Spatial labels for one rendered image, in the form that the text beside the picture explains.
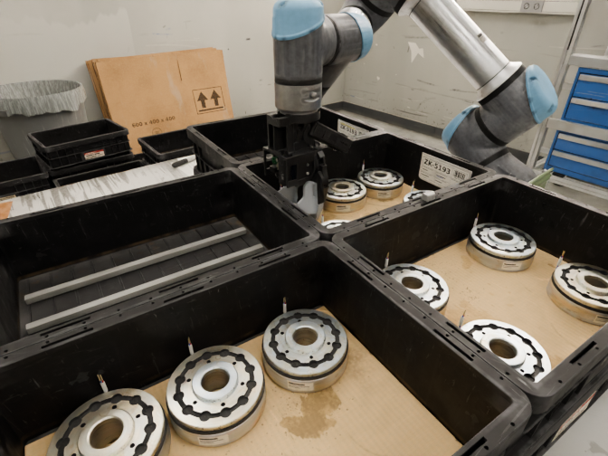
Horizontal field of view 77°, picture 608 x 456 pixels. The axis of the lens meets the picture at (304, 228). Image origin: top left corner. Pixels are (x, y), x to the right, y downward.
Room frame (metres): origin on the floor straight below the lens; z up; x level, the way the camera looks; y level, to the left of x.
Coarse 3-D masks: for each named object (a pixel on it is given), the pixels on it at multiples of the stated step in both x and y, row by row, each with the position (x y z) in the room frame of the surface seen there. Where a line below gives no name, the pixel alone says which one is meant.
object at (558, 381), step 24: (456, 192) 0.58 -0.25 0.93; (552, 192) 0.58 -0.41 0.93; (384, 216) 0.49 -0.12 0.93; (600, 216) 0.50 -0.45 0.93; (336, 240) 0.43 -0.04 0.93; (432, 312) 0.29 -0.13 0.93; (456, 336) 0.26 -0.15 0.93; (600, 336) 0.26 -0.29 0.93; (576, 360) 0.24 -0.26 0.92; (528, 384) 0.21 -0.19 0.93; (552, 384) 0.21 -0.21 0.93
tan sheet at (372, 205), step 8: (408, 192) 0.78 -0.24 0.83; (368, 200) 0.74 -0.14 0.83; (376, 200) 0.74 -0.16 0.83; (384, 200) 0.74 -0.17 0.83; (392, 200) 0.74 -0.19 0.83; (400, 200) 0.74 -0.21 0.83; (368, 208) 0.70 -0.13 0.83; (376, 208) 0.70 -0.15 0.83; (384, 208) 0.70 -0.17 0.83; (328, 216) 0.67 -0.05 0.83; (336, 216) 0.67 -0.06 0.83; (344, 216) 0.67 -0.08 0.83; (352, 216) 0.67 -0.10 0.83; (360, 216) 0.67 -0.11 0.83
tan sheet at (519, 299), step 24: (432, 264) 0.51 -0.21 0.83; (456, 264) 0.51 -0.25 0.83; (480, 264) 0.51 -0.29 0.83; (552, 264) 0.51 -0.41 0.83; (456, 288) 0.45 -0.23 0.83; (480, 288) 0.45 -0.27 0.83; (504, 288) 0.45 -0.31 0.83; (528, 288) 0.45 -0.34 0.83; (456, 312) 0.40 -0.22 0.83; (480, 312) 0.40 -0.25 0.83; (504, 312) 0.40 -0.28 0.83; (528, 312) 0.40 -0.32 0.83; (552, 312) 0.40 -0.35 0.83; (552, 336) 0.35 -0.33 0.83; (576, 336) 0.35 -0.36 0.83; (552, 360) 0.32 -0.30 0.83
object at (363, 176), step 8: (368, 168) 0.84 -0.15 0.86; (376, 168) 0.84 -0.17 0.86; (384, 168) 0.84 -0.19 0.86; (360, 176) 0.79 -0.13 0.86; (368, 176) 0.79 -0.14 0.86; (392, 176) 0.79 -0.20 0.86; (400, 176) 0.79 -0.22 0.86; (368, 184) 0.75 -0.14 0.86; (376, 184) 0.75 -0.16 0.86; (384, 184) 0.76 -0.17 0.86; (392, 184) 0.75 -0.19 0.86; (400, 184) 0.76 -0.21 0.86
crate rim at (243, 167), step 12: (384, 132) 0.89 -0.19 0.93; (420, 144) 0.81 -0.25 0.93; (444, 156) 0.75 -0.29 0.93; (240, 168) 0.68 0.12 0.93; (480, 168) 0.68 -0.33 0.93; (468, 180) 0.62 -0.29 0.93; (276, 192) 0.58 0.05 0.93; (444, 192) 0.58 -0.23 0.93; (288, 204) 0.53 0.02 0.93; (396, 204) 0.53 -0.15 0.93; (408, 204) 0.53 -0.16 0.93; (300, 216) 0.49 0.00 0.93; (372, 216) 0.49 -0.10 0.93; (324, 228) 0.46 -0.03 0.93; (336, 228) 0.46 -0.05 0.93; (348, 228) 0.46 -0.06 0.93; (324, 240) 0.45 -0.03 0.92
